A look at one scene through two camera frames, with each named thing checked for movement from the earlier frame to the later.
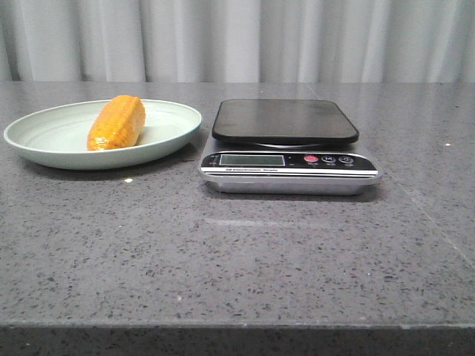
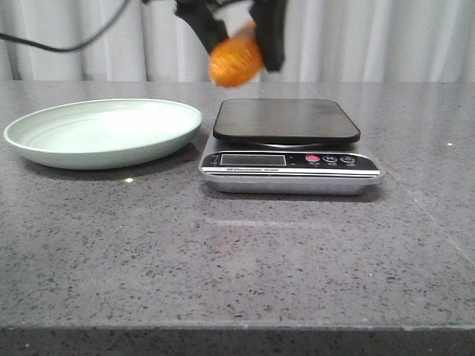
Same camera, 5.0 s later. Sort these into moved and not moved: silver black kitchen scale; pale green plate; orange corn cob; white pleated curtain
Moved: orange corn cob
Not moved: white pleated curtain; pale green plate; silver black kitchen scale
